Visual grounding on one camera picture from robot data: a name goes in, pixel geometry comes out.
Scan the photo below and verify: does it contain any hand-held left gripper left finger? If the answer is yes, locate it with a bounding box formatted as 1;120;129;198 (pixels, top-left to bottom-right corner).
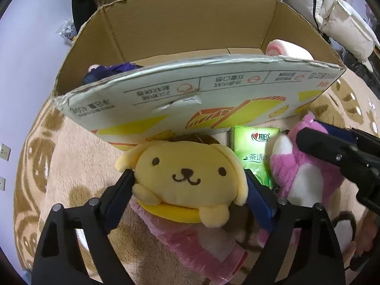
31;169;137;285

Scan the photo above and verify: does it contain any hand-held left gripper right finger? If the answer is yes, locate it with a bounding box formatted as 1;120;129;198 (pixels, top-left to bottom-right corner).
243;169;346;285

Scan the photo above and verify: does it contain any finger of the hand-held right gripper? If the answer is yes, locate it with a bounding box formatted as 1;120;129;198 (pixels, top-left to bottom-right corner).
313;120;361;143
296;127;351;168

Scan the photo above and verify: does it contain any pink bear plush toy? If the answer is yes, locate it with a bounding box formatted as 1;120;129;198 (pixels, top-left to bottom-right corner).
257;111;346;248

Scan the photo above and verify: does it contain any yellow dog plush toy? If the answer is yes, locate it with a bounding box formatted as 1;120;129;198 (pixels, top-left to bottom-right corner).
115;140;249;229

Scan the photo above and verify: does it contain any large cardboard box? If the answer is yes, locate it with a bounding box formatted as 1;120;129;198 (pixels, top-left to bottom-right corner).
52;0;347;152

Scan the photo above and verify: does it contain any person's right hand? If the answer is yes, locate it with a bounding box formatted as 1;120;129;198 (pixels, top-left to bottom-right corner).
358;209;380;257

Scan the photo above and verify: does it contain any green tissue packet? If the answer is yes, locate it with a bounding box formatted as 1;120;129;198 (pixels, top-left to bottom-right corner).
230;125;281;189

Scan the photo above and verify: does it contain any brown patterned fleece blanket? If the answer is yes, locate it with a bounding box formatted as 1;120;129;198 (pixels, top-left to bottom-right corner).
13;74;380;285

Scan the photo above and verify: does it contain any pink plastic packet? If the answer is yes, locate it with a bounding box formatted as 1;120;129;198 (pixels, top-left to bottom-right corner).
129;199;248;284

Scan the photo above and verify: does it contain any pink white roll plush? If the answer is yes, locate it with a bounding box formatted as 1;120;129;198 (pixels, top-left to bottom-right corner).
266;39;315;61

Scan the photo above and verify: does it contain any white puffer jacket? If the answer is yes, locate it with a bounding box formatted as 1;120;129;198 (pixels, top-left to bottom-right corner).
283;0;378;63

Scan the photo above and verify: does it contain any dark purple plush toy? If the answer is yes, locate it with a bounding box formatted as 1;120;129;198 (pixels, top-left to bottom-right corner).
83;62;144;85

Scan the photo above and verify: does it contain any printed plastic bag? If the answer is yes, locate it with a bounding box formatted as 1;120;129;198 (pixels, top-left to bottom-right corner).
56;18;79;46

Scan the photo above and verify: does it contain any black hanging garment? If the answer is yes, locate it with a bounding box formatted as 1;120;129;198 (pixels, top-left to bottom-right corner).
71;0;99;32

